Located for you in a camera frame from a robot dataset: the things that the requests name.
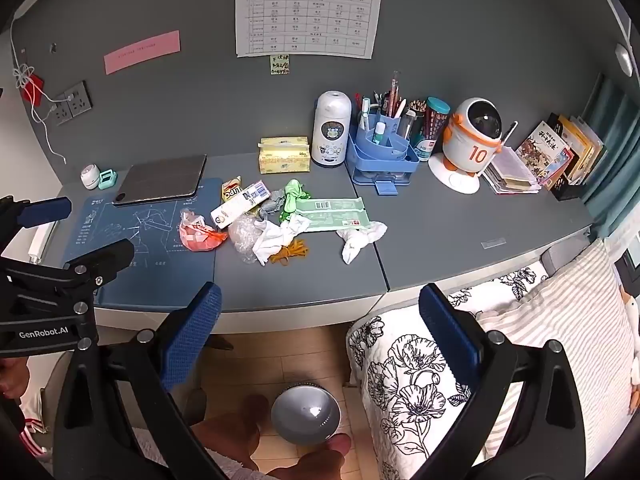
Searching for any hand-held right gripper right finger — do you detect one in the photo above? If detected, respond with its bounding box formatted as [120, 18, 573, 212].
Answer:
[410, 283, 587, 480]

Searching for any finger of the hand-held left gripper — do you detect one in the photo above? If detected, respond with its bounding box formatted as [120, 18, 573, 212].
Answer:
[0, 196, 72, 241]
[0, 238, 136, 329]

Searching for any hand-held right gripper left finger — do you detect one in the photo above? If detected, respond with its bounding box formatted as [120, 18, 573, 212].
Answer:
[52, 281, 231, 480]

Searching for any orange plastic bag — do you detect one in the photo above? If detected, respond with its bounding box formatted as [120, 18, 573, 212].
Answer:
[179, 208, 228, 252]

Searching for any clear plastic wrap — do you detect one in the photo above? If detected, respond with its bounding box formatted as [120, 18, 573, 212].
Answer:
[227, 212, 268, 265]

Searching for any white tissue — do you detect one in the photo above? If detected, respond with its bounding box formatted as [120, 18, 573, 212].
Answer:
[336, 221, 388, 265]
[251, 212, 313, 266]

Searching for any white blue milk carton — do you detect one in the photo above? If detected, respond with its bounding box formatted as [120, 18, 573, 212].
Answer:
[210, 180, 268, 227]

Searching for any yellow snack packet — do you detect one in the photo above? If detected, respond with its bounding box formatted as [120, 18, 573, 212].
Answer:
[221, 176, 242, 206]

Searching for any grey metal bin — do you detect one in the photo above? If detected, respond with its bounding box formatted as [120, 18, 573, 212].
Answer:
[270, 383, 342, 446]

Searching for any grey cloth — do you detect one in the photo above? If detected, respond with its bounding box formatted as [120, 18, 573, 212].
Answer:
[257, 197, 286, 221]

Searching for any green wet wipes package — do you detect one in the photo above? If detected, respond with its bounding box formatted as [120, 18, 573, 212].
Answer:
[295, 196, 372, 233]

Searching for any green wrapper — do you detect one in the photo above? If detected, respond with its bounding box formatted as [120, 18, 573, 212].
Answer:
[279, 179, 313, 223]

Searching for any person's left hand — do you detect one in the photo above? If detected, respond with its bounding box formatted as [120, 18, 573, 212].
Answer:
[0, 357, 29, 402]

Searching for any white flat device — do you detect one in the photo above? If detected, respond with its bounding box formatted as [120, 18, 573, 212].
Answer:
[27, 222, 58, 263]

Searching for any blue desk mat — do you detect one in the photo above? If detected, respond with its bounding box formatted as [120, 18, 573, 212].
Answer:
[61, 177, 224, 311]

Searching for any white floral quilt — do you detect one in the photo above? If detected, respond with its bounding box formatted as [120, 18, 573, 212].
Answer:
[346, 262, 591, 480]

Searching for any red white striped item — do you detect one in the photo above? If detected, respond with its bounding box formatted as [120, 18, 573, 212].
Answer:
[15, 390, 53, 456]

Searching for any grey tablet case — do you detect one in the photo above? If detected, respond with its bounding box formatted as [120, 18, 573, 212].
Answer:
[112, 154, 207, 207]

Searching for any grey top white desk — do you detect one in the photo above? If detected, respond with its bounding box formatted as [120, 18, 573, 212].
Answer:
[27, 152, 601, 336]

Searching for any person's left leg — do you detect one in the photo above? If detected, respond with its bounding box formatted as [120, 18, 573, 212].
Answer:
[192, 394, 271, 473]

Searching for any person's leg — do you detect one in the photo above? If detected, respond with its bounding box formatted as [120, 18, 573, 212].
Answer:
[192, 394, 271, 473]
[265, 432, 353, 480]

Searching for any striped pillow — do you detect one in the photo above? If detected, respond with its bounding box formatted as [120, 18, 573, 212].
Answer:
[475, 237, 640, 461]

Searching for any grey cushion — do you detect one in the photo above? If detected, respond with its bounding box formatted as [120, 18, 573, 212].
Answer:
[540, 232, 591, 276]

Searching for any stack of notebooks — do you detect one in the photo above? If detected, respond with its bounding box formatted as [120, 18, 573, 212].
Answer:
[481, 145, 543, 195]

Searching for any person's right leg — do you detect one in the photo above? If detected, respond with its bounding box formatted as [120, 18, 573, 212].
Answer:
[265, 432, 353, 480]

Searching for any blue desk organizer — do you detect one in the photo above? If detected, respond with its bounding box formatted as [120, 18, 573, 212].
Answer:
[348, 110, 421, 195]

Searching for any white orange robot toy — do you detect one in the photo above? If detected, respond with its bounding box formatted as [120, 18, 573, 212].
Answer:
[428, 97, 503, 194]

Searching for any black book stand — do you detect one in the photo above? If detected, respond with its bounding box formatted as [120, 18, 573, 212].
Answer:
[550, 170, 588, 202]

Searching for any pink paper strip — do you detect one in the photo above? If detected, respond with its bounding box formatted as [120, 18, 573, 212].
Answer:
[103, 30, 181, 75]

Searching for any white plush toy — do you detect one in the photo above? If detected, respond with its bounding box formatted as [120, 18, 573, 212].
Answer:
[617, 285, 640, 386]

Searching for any yellow tissue box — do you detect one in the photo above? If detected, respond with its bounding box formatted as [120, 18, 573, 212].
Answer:
[257, 136, 311, 175]

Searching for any row of picture books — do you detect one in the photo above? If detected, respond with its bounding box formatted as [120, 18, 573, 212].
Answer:
[515, 112, 607, 186]

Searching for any teal-lid pencil container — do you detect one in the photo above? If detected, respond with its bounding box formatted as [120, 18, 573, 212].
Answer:
[412, 97, 452, 162]

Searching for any white cylindrical desk appliance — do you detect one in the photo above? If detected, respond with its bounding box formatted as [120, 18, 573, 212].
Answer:
[311, 91, 354, 167]

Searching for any teal curtain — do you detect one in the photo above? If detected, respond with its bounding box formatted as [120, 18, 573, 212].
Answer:
[580, 74, 640, 238]

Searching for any bunch of pens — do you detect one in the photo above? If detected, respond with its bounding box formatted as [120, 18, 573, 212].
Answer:
[354, 71, 426, 136]

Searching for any white timetable paper sheet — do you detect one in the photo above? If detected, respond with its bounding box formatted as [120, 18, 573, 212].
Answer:
[235, 0, 385, 59]

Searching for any white power cable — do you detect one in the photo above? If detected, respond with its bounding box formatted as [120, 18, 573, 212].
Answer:
[30, 95, 68, 166]

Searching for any grey wall power socket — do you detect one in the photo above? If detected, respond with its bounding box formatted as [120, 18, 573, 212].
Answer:
[52, 81, 93, 126]

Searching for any red charm with white cord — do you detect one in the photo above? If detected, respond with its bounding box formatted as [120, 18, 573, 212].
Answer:
[12, 47, 46, 108]

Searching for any white wall lamp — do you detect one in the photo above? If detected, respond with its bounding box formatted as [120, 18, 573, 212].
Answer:
[614, 42, 633, 77]

